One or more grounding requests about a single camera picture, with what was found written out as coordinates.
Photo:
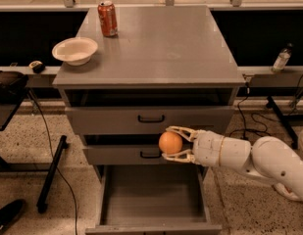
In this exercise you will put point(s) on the red soda can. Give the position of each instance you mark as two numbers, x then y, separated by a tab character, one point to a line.
108	19

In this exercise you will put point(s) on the yellow black tape measure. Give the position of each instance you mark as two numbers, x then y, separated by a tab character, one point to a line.
37	66

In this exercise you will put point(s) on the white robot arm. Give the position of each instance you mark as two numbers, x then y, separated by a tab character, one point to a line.
268	160

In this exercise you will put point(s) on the orange fruit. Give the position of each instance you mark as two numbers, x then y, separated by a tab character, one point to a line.
170	143

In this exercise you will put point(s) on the grey bottom drawer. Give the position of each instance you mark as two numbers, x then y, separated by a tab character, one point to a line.
153	199

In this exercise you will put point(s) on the grey top drawer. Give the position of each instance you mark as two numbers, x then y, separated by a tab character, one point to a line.
146	120

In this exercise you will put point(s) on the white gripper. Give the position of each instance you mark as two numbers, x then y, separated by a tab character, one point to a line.
207	148

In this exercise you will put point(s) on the grey middle drawer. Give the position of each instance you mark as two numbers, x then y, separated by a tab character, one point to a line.
124	155

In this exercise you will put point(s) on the black shoe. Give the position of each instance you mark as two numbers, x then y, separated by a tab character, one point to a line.
10	213

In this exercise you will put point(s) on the grey drawer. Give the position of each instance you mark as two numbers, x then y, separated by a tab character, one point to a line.
153	199
146	120
124	155

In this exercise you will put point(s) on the grey drawer cabinet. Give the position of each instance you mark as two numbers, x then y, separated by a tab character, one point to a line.
162	57

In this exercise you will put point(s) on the black table frame leg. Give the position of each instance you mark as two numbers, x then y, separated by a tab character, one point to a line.
50	170

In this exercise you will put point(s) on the white paper bowl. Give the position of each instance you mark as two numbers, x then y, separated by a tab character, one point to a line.
75	51

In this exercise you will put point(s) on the black stand leg right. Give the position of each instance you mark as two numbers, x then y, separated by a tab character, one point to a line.
285	121

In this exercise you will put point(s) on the white red sneaker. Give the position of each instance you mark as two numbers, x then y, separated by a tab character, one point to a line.
288	194

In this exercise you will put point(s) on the clear plastic bottle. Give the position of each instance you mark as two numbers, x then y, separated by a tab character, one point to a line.
282	59

